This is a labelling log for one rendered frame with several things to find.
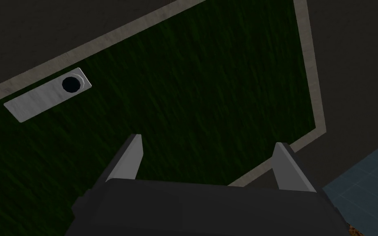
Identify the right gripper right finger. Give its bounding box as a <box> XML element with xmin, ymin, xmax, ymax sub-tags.
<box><xmin>271</xmin><ymin>142</ymin><xmax>318</xmax><ymax>193</ymax></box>

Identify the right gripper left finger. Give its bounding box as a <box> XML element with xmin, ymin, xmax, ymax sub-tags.
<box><xmin>94</xmin><ymin>133</ymin><xmax>143</xmax><ymax>190</ymax></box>

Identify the black knob on grey plate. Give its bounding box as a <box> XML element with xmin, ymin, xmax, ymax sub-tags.
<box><xmin>3</xmin><ymin>67</ymin><xmax>93</xmax><ymax>123</ymax></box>

